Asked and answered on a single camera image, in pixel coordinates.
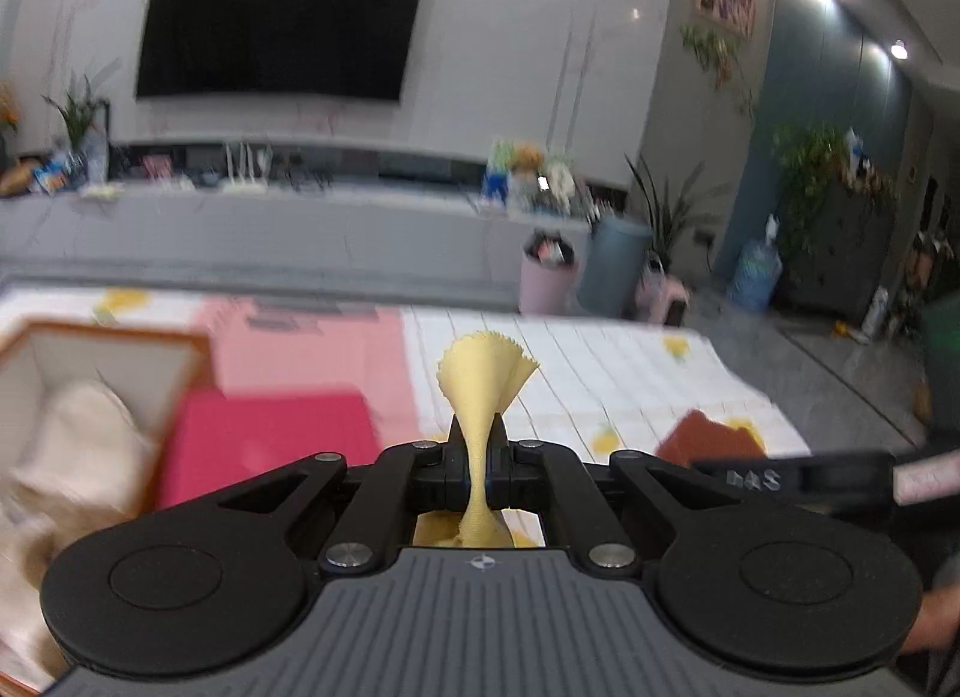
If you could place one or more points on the tall leafy floor plant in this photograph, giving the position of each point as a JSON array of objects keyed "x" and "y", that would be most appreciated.
[{"x": 675, "y": 217}]

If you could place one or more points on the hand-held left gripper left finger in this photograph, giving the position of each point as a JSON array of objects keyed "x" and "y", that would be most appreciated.
[{"x": 455, "y": 476}]

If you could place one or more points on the framed wall picture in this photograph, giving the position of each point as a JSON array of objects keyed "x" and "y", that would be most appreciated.
[{"x": 725, "y": 1}]

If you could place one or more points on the black wall television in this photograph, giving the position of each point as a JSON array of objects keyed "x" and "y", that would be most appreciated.
[{"x": 277, "y": 22}]

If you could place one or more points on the yellow cloth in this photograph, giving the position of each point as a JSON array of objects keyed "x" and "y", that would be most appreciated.
[{"x": 480, "y": 382}]

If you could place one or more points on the ceiling spotlight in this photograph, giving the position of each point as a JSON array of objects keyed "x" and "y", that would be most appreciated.
[{"x": 898, "y": 51}]

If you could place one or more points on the white spray bottle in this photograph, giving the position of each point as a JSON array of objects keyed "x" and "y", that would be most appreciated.
[{"x": 874, "y": 311}]

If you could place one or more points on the white router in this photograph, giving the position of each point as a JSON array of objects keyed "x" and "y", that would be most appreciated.
[{"x": 241, "y": 180}]

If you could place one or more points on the pink stool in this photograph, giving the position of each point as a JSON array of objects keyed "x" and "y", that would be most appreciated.
[{"x": 660, "y": 290}]

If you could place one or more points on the person's right forearm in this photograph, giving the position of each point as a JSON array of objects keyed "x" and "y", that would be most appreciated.
[{"x": 936, "y": 622}]

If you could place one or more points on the pink mat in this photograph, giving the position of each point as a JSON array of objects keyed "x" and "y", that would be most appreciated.
[{"x": 315, "y": 353}]

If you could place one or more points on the dark green bin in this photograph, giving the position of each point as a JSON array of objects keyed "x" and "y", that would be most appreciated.
[{"x": 943, "y": 359}]

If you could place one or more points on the papers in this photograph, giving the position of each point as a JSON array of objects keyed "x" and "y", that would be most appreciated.
[{"x": 101, "y": 192}]

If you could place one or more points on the hanging vine plant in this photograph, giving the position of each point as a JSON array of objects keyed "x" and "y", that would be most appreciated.
[{"x": 712, "y": 56}]

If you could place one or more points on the pink trash bin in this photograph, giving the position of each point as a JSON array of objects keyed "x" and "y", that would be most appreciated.
[{"x": 547, "y": 284}]

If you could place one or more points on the reddish brown cloth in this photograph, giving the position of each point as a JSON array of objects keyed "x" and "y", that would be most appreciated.
[{"x": 705, "y": 436}]

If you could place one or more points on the white marble television console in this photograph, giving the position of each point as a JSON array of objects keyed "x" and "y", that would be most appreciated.
[{"x": 300, "y": 232}]

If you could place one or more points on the teddy bear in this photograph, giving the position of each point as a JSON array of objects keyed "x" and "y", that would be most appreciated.
[{"x": 529, "y": 159}]

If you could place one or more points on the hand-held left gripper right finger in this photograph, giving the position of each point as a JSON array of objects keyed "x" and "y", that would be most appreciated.
[{"x": 498, "y": 476}]

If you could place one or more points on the blue water jug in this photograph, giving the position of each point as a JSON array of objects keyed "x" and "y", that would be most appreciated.
[{"x": 756, "y": 273}]

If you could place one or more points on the orange storage box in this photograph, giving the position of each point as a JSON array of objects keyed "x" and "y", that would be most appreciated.
[{"x": 182, "y": 386}]

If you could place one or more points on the green plant in glass vase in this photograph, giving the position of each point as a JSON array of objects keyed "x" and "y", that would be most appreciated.
[{"x": 75, "y": 120}]

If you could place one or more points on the white fuzzy cloth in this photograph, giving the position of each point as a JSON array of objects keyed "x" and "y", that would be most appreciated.
[{"x": 82, "y": 434}]

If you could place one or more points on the pink card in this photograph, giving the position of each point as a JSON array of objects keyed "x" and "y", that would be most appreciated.
[{"x": 157, "y": 168}]

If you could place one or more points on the grey trash bin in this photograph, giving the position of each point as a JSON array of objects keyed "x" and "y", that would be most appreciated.
[{"x": 611, "y": 269}]

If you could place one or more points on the clear plastic bottle bag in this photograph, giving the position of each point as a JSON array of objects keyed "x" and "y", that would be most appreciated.
[{"x": 94, "y": 157}]

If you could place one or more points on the bushy green plant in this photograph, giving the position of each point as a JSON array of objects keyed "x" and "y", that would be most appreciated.
[{"x": 810, "y": 165}]

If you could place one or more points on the red square box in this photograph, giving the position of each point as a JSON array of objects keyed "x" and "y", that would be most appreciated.
[{"x": 262, "y": 436}]

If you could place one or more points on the blue snack packet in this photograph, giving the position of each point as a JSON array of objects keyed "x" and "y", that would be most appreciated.
[{"x": 54, "y": 176}]

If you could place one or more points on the grey cabinet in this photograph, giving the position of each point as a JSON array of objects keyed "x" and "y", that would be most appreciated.
[{"x": 847, "y": 254}]

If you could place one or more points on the brown oval object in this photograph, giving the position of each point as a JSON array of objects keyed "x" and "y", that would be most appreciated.
[{"x": 16, "y": 180}]

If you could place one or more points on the dark vase with dried flowers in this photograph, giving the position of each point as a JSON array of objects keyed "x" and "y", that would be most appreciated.
[{"x": 7, "y": 114}]

